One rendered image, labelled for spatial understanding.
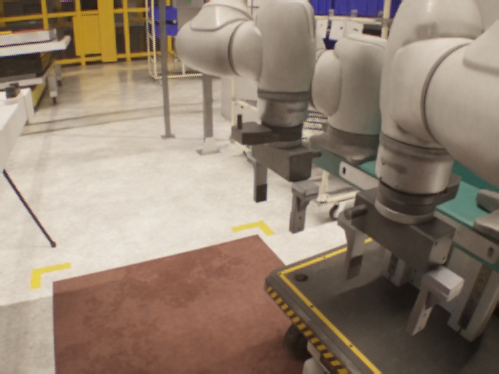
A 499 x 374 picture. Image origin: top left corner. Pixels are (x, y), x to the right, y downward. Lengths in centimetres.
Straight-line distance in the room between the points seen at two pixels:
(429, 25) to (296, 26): 26
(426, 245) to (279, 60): 34
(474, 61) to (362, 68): 55
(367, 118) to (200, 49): 39
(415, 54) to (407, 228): 20
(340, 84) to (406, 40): 47
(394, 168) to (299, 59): 25
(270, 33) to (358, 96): 31
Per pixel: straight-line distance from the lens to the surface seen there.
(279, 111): 60
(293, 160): 61
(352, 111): 84
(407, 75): 37
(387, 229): 47
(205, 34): 68
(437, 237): 43
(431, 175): 41
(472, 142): 28
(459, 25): 38
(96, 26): 982
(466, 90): 29
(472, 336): 105
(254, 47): 60
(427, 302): 49
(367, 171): 81
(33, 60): 485
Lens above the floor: 102
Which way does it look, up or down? 26 degrees down
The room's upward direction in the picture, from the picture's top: 1 degrees clockwise
